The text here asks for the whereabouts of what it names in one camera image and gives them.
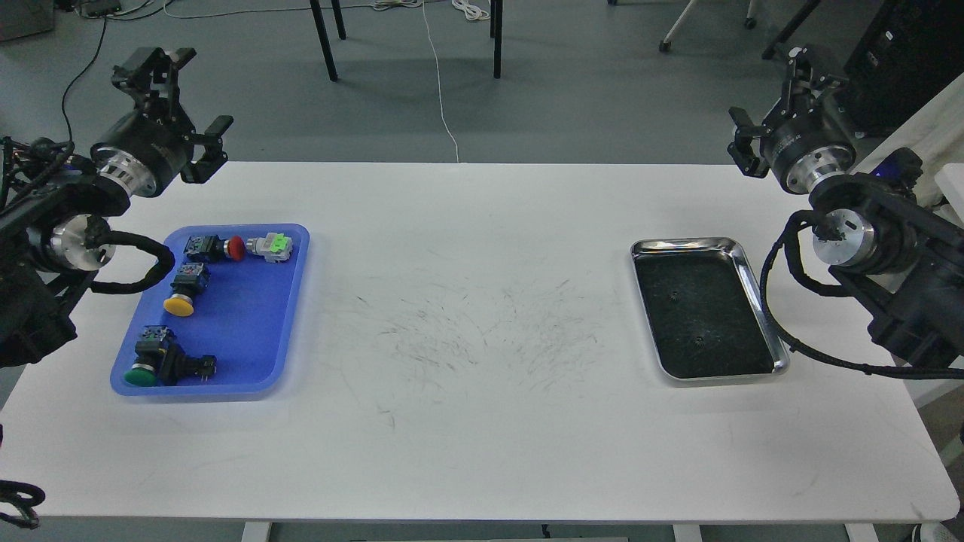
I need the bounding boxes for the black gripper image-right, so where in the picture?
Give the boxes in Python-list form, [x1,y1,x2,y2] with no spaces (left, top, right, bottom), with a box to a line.
[727,45,856,194]

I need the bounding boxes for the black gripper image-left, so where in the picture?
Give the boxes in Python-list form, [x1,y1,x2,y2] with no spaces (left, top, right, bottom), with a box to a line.
[90,47,234,198]

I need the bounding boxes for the blue plastic tray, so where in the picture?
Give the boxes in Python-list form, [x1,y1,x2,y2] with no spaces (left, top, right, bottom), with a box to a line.
[110,223,310,402]

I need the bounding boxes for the silver metal tray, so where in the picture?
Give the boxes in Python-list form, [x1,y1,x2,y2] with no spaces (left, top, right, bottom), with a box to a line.
[630,237,791,385]

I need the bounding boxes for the black equipment case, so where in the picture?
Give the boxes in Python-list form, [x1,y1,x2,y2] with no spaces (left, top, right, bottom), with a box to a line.
[837,1,963,137]

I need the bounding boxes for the beige cloth cover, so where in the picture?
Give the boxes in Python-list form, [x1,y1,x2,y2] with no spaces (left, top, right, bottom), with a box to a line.
[855,75,963,215]

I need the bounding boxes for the black chair legs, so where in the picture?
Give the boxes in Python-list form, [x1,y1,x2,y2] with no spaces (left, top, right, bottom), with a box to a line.
[309,1,504,82]

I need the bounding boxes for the red push button switch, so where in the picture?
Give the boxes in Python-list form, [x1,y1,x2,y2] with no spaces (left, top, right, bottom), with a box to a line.
[183,236,246,263]

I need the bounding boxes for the yellow push button switch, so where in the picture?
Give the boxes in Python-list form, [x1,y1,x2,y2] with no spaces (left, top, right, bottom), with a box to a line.
[163,262,210,317]

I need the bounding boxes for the white green switch block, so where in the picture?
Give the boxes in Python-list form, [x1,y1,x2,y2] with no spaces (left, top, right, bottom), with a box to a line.
[245,231,294,263]

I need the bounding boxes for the green push button switch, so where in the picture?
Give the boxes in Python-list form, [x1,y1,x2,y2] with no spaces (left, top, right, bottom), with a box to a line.
[123,325,218,387]

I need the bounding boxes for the white floor cable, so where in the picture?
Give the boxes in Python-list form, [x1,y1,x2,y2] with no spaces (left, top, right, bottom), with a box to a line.
[365,0,492,163]

